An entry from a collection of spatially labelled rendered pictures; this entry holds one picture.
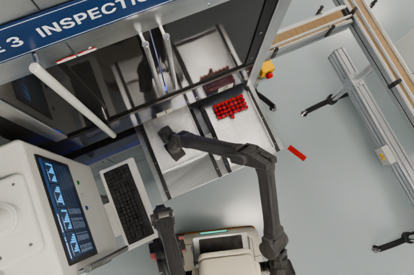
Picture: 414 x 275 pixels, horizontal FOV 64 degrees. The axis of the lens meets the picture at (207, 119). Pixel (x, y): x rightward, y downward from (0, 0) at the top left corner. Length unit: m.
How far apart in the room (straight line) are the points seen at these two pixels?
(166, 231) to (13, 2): 0.83
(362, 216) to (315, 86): 1.10
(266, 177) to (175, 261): 0.42
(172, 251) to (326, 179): 1.87
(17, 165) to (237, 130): 1.08
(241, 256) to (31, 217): 0.73
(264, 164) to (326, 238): 1.69
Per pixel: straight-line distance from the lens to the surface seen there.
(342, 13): 2.21
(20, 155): 1.25
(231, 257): 1.34
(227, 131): 1.82
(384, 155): 2.45
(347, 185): 2.90
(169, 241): 1.20
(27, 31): 0.85
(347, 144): 2.95
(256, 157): 1.23
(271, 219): 1.34
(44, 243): 1.18
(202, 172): 1.78
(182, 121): 1.83
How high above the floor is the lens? 2.65
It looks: 75 degrees down
